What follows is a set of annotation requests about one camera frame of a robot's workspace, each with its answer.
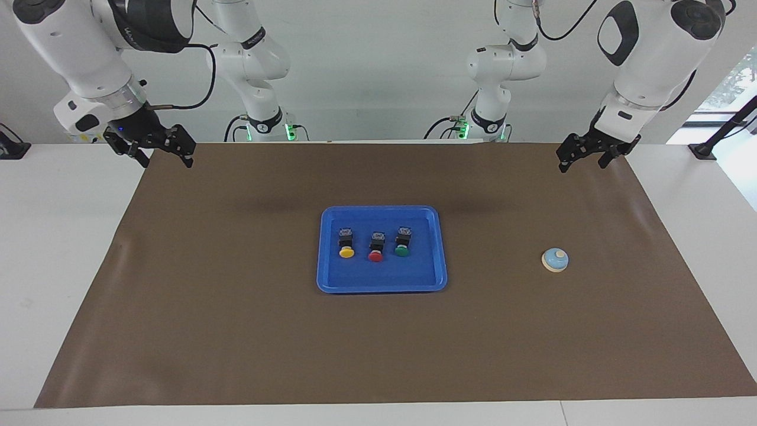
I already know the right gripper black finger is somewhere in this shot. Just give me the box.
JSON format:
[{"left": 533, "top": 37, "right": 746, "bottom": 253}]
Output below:
[
  {"left": 115, "top": 147, "right": 150, "bottom": 168},
  {"left": 163, "top": 124, "right": 197, "bottom": 169}
]

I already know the light blue call bell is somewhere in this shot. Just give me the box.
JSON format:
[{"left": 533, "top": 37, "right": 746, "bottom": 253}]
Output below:
[{"left": 541, "top": 247, "right": 570, "bottom": 274}]

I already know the blue plastic tray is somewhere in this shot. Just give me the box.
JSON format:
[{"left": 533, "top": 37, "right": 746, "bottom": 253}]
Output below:
[{"left": 316, "top": 205, "right": 448, "bottom": 295}]

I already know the black angled stand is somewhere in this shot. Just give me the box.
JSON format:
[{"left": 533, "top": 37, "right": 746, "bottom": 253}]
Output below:
[{"left": 688, "top": 95, "right": 757, "bottom": 161}]

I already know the bright window pane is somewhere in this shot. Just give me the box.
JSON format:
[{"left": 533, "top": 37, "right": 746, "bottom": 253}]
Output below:
[{"left": 695, "top": 47, "right": 757, "bottom": 114}]

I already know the brown table mat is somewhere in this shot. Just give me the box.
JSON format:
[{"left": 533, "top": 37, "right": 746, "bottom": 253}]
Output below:
[{"left": 34, "top": 141, "right": 757, "bottom": 409}]

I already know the black base cable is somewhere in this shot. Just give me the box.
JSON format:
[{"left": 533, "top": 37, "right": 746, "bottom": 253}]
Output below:
[
  {"left": 423, "top": 89, "right": 474, "bottom": 141},
  {"left": 224, "top": 112, "right": 249, "bottom": 143}
]

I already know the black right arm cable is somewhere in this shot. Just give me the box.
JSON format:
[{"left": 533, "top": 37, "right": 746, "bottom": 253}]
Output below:
[{"left": 147, "top": 43, "right": 217, "bottom": 111}]

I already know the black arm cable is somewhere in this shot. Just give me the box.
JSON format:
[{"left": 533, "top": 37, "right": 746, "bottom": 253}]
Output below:
[
  {"left": 147, "top": 43, "right": 217, "bottom": 111},
  {"left": 532, "top": 0, "right": 604, "bottom": 42}
]

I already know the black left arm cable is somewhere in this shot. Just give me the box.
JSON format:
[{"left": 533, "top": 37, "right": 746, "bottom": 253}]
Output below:
[{"left": 532, "top": 0, "right": 604, "bottom": 42}]

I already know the black clamp mount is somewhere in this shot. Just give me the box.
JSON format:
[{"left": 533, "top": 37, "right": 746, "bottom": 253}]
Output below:
[{"left": 0, "top": 122, "right": 32, "bottom": 160}]

